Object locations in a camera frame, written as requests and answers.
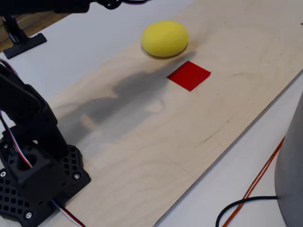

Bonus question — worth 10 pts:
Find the yellow round foam sponge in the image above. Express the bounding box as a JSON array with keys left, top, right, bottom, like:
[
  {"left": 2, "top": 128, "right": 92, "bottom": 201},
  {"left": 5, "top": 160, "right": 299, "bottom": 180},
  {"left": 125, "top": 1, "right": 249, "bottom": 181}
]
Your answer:
[{"left": 141, "top": 20, "right": 189, "bottom": 59}]

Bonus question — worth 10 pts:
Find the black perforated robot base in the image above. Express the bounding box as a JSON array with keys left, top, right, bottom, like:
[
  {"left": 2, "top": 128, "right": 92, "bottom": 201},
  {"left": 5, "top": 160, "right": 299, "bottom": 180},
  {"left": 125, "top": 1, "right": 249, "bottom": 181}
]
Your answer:
[{"left": 0, "top": 131, "right": 92, "bottom": 227}]

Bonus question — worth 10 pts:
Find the red square patch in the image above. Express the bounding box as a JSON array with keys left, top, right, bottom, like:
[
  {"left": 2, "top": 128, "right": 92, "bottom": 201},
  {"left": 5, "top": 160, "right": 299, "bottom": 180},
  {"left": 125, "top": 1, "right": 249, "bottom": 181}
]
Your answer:
[{"left": 166, "top": 60, "right": 212, "bottom": 92}]

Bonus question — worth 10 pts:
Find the black clamp stand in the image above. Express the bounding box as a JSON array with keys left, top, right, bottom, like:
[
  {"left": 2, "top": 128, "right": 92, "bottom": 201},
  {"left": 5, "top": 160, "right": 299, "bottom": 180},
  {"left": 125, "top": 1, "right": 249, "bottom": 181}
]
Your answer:
[{"left": 2, "top": 15, "right": 47, "bottom": 60}]

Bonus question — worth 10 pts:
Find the grey round lamp shade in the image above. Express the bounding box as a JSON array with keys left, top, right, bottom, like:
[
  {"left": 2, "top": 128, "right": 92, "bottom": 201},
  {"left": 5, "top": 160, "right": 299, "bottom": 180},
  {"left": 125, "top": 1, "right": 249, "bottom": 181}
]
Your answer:
[{"left": 274, "top": 91, "right": 303, "bottom": 227}]

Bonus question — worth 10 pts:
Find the shoulder servo cable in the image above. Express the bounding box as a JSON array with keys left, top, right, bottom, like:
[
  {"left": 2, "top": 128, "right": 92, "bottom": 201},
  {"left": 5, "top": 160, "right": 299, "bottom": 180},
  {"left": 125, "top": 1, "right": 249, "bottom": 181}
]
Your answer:
[{"left": 0, "top": 111, "right": 33, "bottom": 169}]

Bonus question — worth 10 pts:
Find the base servo cable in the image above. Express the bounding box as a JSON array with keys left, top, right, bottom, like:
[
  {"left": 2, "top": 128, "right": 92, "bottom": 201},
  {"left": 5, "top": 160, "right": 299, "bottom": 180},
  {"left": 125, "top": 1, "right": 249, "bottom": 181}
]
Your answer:
[{"left": 51, "top": 200, "right": 86, "bottom": 227}]

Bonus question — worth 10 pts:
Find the orange twisted wire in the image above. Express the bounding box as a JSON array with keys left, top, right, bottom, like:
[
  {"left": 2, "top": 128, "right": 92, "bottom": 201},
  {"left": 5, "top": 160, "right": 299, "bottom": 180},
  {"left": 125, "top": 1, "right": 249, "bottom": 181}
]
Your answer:
[{"left": 221, "top": 136, "right": 286, "bottom": 227}]

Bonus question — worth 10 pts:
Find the thin black cable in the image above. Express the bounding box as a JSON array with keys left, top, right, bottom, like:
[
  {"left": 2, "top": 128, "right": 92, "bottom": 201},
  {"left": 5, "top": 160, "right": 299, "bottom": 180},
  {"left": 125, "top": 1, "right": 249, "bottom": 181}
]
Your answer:
[{"left": 215, "top": 195, "right": 278, "bottom": 227}]

